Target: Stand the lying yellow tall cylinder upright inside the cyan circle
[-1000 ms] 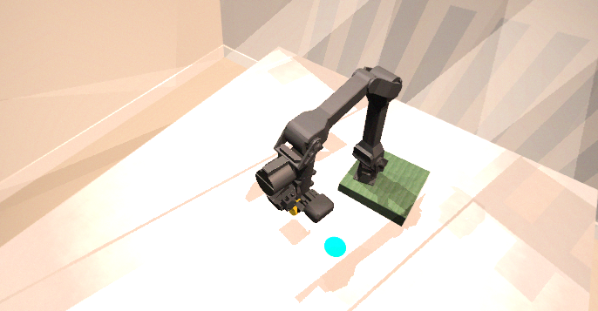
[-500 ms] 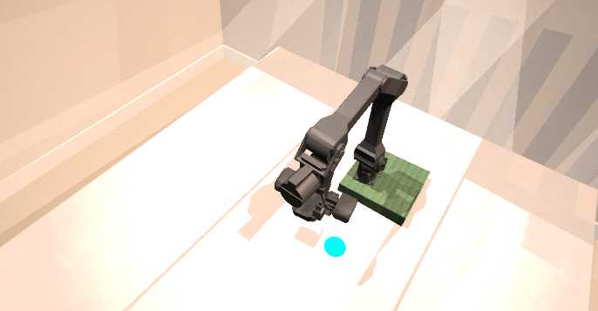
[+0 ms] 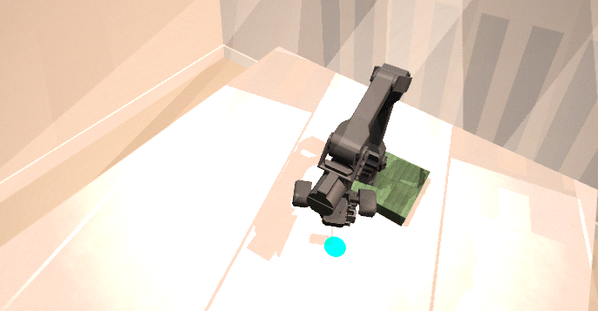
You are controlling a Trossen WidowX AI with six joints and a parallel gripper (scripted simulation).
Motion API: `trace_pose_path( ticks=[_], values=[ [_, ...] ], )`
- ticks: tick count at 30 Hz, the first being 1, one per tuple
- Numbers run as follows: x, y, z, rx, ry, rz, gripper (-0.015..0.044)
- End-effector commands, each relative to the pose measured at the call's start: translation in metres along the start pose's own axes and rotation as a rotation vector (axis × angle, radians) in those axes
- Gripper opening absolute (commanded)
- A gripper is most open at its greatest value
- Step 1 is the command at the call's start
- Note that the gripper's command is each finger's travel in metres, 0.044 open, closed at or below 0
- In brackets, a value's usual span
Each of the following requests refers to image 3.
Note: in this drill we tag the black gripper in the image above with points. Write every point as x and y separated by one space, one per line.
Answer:
367 199

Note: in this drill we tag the cyan circle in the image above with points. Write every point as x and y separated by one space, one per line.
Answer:
334 246

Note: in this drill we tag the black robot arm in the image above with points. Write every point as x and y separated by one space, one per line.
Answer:
357 147

